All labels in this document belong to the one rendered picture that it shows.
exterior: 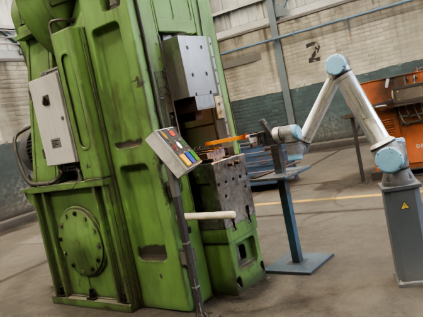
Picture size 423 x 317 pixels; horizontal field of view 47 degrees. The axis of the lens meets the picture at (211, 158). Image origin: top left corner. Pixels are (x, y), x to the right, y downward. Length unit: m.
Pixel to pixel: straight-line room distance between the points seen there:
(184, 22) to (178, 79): 0.49
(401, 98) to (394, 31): 4.42
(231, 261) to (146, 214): 0.66
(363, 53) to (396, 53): 0.64
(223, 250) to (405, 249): 1.14
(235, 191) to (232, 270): 0.53
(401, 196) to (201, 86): 1.44
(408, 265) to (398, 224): 0.26
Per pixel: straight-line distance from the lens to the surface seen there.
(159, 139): 2.66
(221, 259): 3.38
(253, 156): 7.09
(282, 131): 3.00
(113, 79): 3.38
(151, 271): 3.43
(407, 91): 6.26
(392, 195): 3.04
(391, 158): 2.84
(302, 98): 11.14
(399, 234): 3.10
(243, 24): 11.92
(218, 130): 3.61
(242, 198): 3.42
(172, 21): 3.47
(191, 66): 3.27
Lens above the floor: 1.21
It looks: 5 degrees down
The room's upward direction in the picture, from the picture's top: 12 degrees counter-clockwise
